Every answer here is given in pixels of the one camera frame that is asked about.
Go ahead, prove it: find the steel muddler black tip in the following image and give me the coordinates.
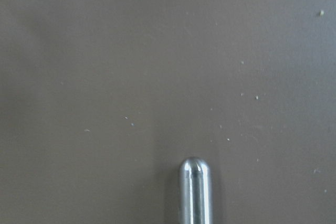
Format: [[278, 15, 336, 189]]
[[179, 157, 213, 224]]

